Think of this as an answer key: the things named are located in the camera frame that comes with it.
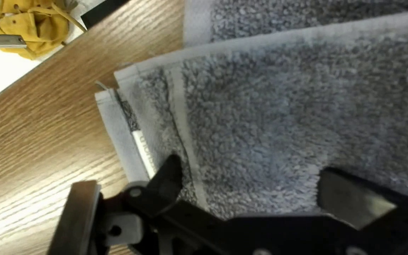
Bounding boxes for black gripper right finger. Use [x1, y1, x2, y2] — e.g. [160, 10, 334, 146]
[316, 166, 408, 232]

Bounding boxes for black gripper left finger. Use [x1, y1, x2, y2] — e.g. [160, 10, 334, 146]
[126, 153, 217, 231]

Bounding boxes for grey terry cloth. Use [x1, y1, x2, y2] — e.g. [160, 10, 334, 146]
[93, 0, 408, 221]

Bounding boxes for yellow crumpled cloth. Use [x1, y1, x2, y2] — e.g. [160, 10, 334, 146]
[0, 0, 88, 61]

